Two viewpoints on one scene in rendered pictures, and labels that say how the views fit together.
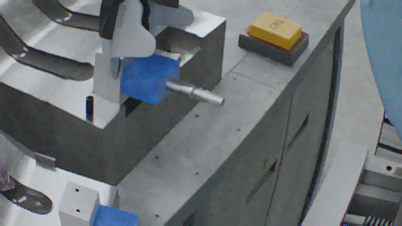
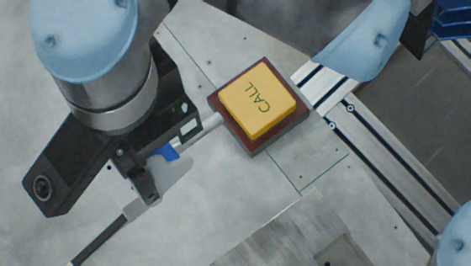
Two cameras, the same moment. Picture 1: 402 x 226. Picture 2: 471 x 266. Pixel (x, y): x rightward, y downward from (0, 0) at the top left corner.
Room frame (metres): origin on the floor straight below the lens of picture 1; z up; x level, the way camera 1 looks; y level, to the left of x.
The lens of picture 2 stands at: (0.73, 0.24, 1.89)
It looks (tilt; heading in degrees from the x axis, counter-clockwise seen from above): 71 degrees down; 308
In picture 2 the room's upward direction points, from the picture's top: 11 degrees counter-clockwise
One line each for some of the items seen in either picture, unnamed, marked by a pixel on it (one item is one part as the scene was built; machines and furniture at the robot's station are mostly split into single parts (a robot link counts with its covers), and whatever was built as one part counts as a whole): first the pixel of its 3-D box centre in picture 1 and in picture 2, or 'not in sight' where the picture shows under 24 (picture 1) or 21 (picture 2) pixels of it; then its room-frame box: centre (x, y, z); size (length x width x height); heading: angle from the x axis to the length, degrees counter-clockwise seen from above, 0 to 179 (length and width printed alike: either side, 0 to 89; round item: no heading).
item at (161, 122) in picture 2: not in sight; (129, 107); (0.99, 0.04, 1.09); 0.09 x 0.08 x 0.12; 65
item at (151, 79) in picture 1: (159, 80); not in sight; (0.67, 0.04, 0.91); 0.13 x 0.05 x 0.05; 65
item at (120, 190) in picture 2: not in sight; (165, 156); (0.98, 0.03, 0.93); 0.13 x 0.05 x 0.05; 65
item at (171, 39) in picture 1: (172, 54); (345, 265); (0.78, 0.04, 0.87); 0.05 x 0.05 x 0.04; 65
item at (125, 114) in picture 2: not in sight; (104, 73); (0.99, 0.05, 1.17); 0.08 x 0.08 x 0.05
